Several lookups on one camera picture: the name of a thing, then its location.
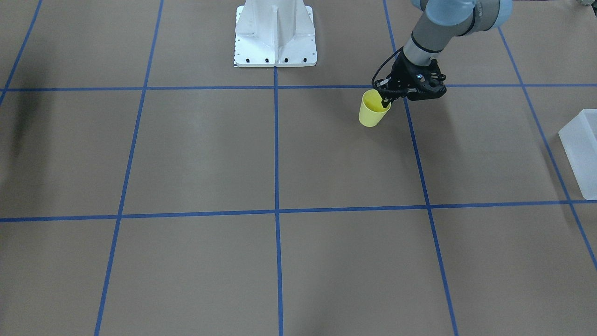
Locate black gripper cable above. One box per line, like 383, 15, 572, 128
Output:
372, 47, 404, 90

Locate translucent plastic storage box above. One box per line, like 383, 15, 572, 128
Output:
558, 109, 597, 201

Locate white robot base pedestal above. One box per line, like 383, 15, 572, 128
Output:
233, 0, 318, 68

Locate yellow plastic cup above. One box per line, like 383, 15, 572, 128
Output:
358, 89, 391, 127

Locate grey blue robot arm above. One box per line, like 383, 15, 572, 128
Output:
371, 0, 513, 108

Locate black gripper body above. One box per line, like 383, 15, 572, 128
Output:
375, 50, 446, 101

